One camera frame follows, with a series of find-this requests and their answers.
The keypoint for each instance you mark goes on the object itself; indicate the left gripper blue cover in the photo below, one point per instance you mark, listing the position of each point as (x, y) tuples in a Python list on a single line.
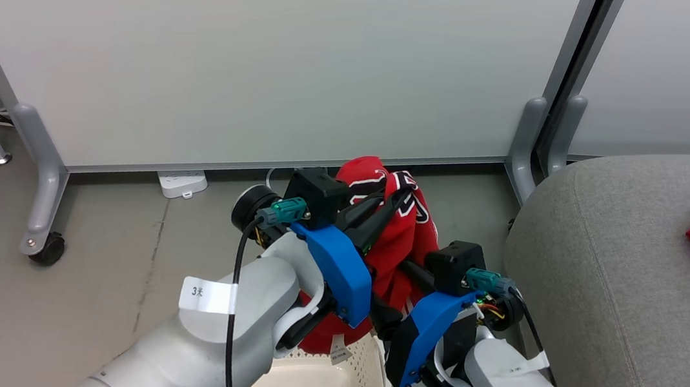
[(342, 277)]

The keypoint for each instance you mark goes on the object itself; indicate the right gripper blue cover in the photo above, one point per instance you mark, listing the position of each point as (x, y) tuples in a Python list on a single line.
[(422, 345)]

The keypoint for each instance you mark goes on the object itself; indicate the red jersey with number print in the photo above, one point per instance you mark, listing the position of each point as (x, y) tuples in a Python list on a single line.
[(397, 245)]

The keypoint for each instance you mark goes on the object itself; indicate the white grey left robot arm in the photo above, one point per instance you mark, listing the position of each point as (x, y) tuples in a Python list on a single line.
[(202, 359)]

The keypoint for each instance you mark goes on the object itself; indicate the grey fabric sofa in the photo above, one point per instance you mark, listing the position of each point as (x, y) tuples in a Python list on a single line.
[(620, 283)]

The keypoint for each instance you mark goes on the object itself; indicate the beige plastic laundry basket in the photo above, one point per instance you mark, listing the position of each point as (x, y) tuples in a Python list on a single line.
[(323, 386)]

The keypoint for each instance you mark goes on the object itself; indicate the white paper label strip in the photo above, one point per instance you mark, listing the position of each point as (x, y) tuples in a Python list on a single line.
[(523, 364)]

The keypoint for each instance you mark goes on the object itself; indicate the white paper label with writing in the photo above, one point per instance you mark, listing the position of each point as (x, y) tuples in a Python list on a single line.
[(207, 294)]

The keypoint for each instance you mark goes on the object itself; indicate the white power strip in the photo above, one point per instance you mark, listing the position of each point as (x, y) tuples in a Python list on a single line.
[(182, 182)]

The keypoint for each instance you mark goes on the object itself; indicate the large white partition board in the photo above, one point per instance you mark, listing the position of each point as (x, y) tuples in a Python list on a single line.
[(270, 49)]

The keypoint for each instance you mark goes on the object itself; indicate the black caster wheel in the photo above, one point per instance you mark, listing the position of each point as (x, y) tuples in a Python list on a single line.
[(50, 249)]

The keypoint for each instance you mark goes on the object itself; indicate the grey partition foot with caster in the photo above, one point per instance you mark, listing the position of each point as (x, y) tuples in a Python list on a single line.
[(47, 192)]

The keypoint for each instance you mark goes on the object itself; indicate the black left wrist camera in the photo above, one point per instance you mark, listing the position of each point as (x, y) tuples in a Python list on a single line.
[(319, 194)]

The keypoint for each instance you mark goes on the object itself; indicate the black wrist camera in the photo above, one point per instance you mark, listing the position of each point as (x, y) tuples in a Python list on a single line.
[(319, 194), (455, 264)]

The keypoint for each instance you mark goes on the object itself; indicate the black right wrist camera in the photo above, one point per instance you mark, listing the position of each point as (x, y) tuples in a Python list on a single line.
[(455, 264)]

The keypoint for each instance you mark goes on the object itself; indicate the teal right camera connector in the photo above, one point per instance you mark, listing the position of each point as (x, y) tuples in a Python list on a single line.
[(486, 280)]

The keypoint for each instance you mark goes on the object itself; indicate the teal camera connector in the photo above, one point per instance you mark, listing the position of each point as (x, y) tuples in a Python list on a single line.
[(486, 280), (283, 210)]

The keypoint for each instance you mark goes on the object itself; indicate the teal left camera connector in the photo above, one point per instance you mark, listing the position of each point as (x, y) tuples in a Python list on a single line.
[(283, 210)]

